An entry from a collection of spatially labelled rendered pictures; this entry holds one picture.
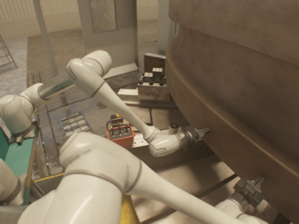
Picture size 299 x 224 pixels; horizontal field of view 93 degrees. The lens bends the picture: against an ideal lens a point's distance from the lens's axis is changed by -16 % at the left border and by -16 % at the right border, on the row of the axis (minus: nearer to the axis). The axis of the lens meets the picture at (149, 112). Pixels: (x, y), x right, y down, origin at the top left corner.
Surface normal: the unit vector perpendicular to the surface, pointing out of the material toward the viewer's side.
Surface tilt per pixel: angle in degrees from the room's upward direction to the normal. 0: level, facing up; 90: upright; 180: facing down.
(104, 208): 48
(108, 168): 38
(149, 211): 0
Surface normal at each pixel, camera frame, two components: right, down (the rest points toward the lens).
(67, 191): -0.23, -0.81
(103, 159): 0.55, -0.74
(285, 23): -0.89, 0.27
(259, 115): -0.78, -0.15
